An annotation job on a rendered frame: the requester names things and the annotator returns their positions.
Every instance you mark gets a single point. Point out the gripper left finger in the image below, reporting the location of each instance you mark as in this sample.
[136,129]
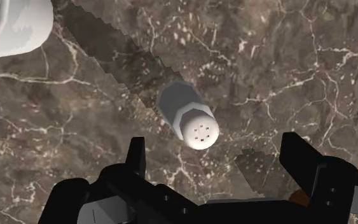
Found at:
[126,186]

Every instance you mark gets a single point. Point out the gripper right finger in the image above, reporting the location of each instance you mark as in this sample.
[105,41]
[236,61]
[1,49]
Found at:
[324,176]

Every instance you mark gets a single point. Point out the small brown object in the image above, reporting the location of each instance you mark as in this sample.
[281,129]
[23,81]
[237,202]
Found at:
[299,197]

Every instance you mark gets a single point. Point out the white salt shaker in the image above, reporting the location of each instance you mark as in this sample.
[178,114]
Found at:
[188,114]

